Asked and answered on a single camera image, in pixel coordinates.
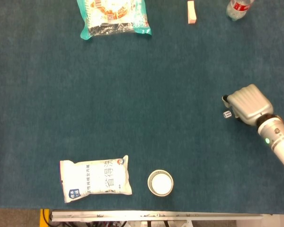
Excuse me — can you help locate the clear bottle with red label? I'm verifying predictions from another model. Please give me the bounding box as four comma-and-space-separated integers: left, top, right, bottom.
226, 0, 255, 21

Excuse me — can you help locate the black cable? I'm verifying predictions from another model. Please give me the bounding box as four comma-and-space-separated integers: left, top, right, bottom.
43, 209, 51, 227

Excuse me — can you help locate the white paper cup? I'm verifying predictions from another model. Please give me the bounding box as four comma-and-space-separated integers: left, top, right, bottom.
147, 169, 174, 197

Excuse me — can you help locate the teal snack package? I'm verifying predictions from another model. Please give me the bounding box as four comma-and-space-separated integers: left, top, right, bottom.
76, 0, 152, 40

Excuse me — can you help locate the white pouch with blue print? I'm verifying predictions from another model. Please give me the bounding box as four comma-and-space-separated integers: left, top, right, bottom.
59, 155, 133, 203

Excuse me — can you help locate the aluminium frame rail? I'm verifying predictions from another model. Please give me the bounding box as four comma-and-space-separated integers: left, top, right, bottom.
49, 210, 270, 222

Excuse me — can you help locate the yellow frame post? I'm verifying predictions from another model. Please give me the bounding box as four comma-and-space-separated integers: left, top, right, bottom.
39, 209, 50, 227

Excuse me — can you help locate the pink and white block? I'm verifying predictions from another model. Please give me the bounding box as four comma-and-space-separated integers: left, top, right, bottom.
187, 0, 197, 25

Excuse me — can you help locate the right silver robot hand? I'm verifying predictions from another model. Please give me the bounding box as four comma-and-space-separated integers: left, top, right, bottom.
222, 84, 275, 127

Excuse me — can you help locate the dark teal tablecloth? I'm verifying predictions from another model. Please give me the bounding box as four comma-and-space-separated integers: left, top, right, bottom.
0, 0, 284, 215

